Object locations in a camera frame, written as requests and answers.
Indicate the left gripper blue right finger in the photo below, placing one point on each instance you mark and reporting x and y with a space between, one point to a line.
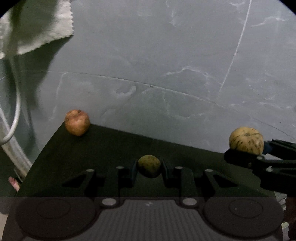
164 176

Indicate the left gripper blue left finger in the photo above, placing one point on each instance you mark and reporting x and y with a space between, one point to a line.
136 178

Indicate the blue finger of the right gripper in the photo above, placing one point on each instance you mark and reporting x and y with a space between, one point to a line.
244 159
280 149

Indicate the small olive round fruit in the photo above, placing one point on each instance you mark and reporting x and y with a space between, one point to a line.
149 166

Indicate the red-brown apple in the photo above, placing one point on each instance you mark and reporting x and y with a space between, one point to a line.
77 122

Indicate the hanging white cloth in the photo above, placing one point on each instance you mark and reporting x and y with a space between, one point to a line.
32 24

